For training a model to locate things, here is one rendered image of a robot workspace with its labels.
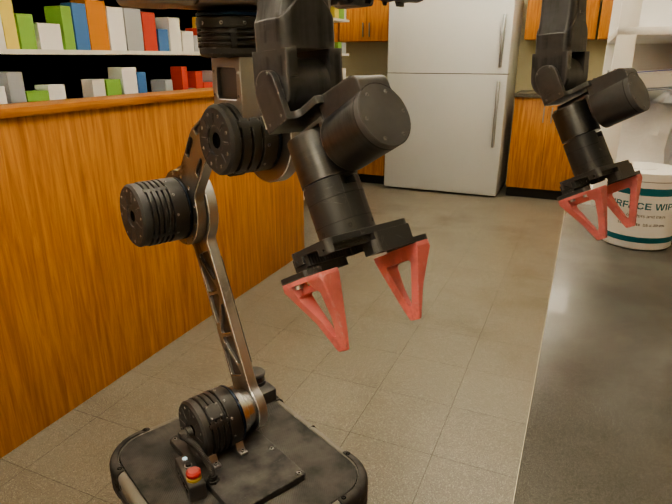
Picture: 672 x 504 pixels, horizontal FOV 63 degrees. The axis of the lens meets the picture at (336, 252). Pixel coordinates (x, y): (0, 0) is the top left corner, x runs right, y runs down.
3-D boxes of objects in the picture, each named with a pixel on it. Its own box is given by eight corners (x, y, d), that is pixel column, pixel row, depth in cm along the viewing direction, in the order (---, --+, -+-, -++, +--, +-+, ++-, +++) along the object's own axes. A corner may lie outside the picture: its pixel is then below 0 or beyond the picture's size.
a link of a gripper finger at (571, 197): (639, 226, 80) (617, 166, 81) (617, 236, 76) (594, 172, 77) (596, 238, 86) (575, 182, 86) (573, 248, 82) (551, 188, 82)
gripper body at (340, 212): (413, 234, 54) (388, 163, 54) (333, 258, 48) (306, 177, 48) (372, 251, 59) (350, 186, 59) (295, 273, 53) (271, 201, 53)
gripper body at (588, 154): (634, 170, 84) (617, 125, 85) (602, 179, 78) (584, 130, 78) (594, 184, 89) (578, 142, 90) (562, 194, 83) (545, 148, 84)
